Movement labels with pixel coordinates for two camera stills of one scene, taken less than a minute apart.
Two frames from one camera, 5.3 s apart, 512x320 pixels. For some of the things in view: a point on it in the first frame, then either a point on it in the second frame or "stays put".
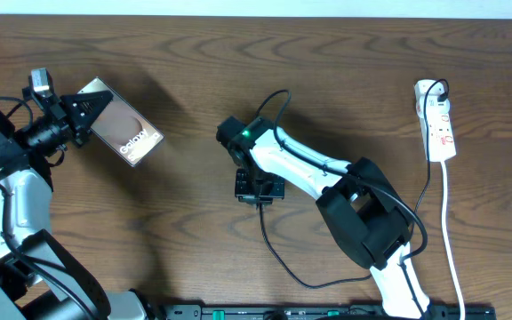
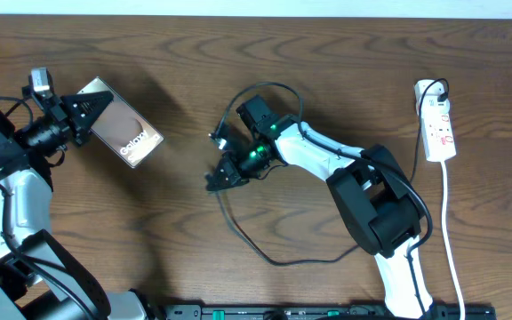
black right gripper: x=244 y=195 to x=226 y=164
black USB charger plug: x=443 y=97 stays put
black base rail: x=391 y=311 stays put
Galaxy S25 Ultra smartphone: x=123 y=128 stays put
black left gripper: x=55 y=109 stays put
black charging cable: x=430 y=84 to x=327 y=143
